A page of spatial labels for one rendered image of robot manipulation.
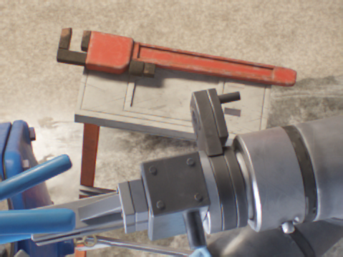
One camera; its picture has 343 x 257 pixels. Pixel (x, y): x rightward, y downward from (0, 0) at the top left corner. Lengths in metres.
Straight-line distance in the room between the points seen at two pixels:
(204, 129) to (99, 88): 0.81
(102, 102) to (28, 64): 1.33
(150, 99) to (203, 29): 1.36
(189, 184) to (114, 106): 0.84
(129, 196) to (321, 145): 0.17
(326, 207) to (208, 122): 0.13
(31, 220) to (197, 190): 0.18
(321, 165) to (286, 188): 0.04
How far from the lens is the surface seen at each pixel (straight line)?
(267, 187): 0.67
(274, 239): 0.79
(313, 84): 2.81
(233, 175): 0.68
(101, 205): 0.67
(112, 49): 1.48
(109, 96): 1.48
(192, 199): 0.64
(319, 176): 0.68
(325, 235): 0.81
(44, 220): 0.51
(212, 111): 0.70
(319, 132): 0.70
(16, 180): 0.71
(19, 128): 1.73
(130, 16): 2.84
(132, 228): 0.72
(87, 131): 1.54
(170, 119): 1.47
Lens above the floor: 2.58
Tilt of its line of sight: 73 degrees down
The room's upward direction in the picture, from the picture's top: 6 degrees clockwise
